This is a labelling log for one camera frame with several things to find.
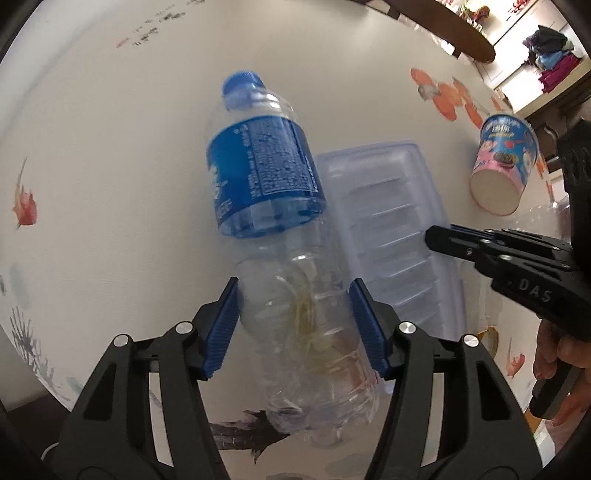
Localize clear plastic tray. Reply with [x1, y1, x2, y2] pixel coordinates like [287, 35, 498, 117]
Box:
[315, 140, 467, 342]

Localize hanging clothes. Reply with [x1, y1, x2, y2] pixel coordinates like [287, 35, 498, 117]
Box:
[522, 25, 583, 94]

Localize pink and blue paper cup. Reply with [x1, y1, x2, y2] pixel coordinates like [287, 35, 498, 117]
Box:
[468, 112, 540, 217]

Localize small blue-label water bottle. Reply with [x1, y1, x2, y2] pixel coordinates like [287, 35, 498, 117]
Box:
[204, 70, 382, 450]

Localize person's right hand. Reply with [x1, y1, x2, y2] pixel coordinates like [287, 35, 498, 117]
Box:
[534, 318, 591, 428]

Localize orange doll figure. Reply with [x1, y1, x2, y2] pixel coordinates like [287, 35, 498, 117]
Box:
[457, 0, 491, 24]

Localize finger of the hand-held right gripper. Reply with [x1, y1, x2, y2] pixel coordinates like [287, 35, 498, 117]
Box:
[450, 224, 573, 263]
[425, 225, 573, 278]

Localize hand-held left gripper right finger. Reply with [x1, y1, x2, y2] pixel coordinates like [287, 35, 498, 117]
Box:
[348, 278, 543, 480]

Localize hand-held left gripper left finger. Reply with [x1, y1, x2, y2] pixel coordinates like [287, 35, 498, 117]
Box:
[59, 276, 243, 480]

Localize dark wooden chair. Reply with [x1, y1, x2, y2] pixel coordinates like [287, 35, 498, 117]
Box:
[383, 0, 496, 62]

